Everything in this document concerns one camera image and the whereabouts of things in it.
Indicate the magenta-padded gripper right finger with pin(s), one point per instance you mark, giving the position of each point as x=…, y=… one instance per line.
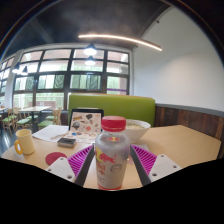
x=156, y=166

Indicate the small dark box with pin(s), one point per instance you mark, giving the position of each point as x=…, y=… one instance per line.
x=66, y=142

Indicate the green upholstered bench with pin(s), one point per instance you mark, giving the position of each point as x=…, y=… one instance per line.
x=126, y=106

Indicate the flat round red coaster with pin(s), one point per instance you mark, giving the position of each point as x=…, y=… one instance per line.
x=53, y=158

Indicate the red-capped drink bottle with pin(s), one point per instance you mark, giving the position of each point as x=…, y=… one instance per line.
x=111, y=160

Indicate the wooden dining table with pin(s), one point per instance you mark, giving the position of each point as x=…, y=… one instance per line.
x=33, y=109

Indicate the white printed paper sheets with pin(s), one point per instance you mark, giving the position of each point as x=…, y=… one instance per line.
x=50, y=132

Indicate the curved linear ceiling light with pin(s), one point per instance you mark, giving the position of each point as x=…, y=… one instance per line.
x=120, y=38

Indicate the white bowl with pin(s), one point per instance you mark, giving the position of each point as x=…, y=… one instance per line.
x=138, y=131

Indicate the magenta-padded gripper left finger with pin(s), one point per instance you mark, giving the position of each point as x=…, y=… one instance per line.
x=71, y=165

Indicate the group of wooden green-seated chairs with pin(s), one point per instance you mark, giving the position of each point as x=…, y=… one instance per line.
x=23, y=121

